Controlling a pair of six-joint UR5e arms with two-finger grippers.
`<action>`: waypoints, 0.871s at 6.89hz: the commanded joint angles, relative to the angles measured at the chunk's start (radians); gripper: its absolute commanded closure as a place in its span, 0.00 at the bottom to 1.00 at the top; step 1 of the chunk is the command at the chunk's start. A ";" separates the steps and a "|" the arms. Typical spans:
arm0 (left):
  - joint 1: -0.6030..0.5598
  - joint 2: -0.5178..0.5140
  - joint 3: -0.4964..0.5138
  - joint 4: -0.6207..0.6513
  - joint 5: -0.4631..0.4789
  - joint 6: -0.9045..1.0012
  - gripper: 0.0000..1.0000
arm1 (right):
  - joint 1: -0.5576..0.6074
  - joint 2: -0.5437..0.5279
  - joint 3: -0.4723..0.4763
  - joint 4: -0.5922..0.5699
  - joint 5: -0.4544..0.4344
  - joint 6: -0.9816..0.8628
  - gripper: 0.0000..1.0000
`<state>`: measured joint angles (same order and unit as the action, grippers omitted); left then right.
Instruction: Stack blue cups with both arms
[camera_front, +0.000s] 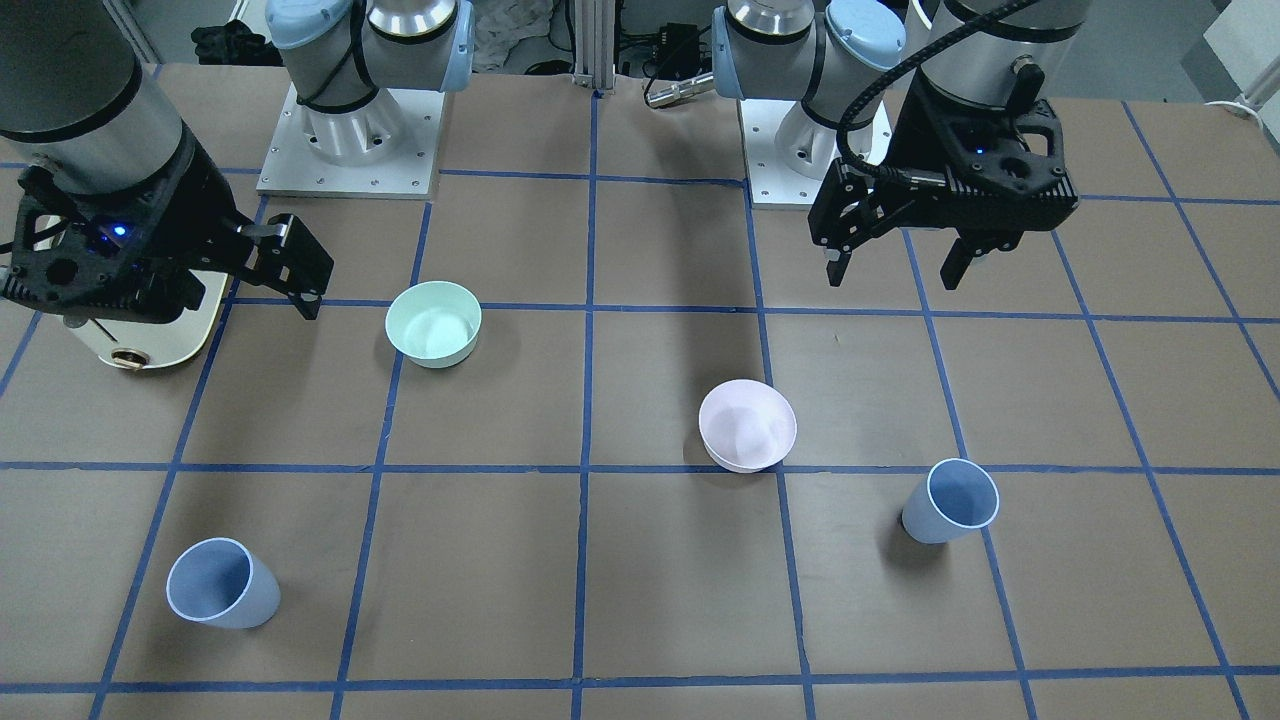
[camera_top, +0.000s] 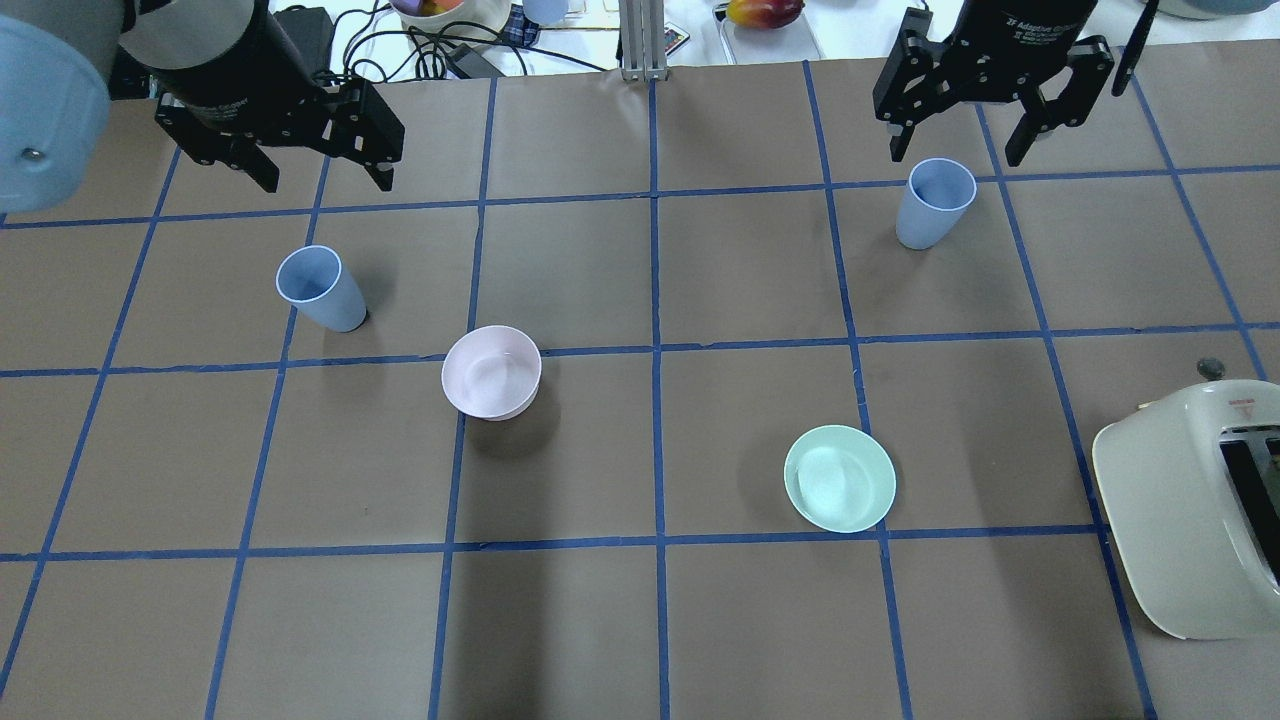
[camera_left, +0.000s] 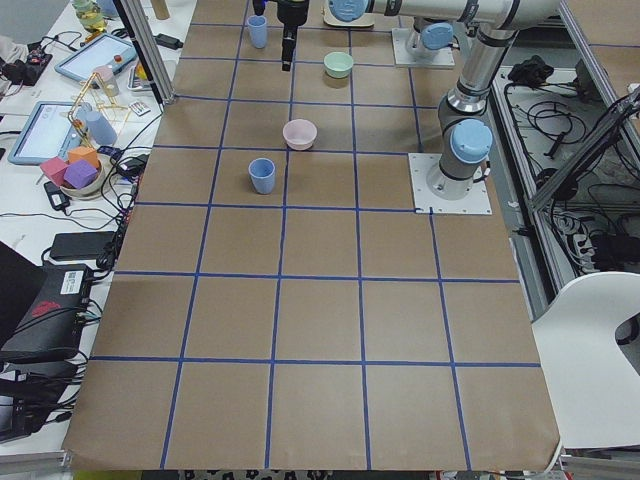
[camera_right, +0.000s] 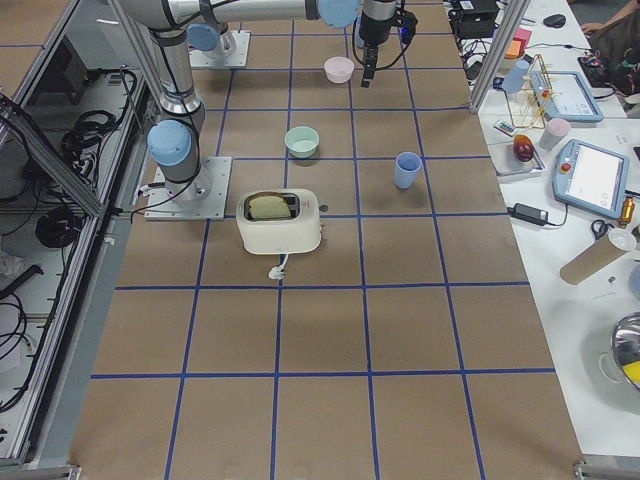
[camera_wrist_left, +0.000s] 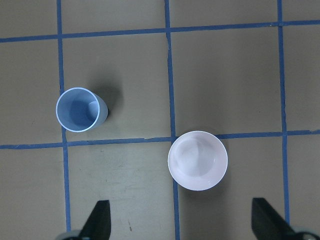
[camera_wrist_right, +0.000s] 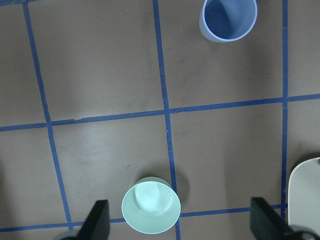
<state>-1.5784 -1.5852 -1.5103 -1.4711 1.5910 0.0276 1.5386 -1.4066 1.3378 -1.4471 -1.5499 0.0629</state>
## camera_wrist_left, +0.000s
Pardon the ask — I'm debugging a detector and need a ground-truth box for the light blue plastic cup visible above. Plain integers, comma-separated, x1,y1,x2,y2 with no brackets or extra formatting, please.
55,87,109,133

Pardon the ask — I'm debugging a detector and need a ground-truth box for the pink plastic bowl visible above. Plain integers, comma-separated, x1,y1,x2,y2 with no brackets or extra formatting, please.
167,130,228,191

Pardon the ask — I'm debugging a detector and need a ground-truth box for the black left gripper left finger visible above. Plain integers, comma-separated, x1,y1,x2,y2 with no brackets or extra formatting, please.
78,200,111,240

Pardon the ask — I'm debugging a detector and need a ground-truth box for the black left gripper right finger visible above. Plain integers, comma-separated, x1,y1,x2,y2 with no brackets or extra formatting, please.
251,197,295,240

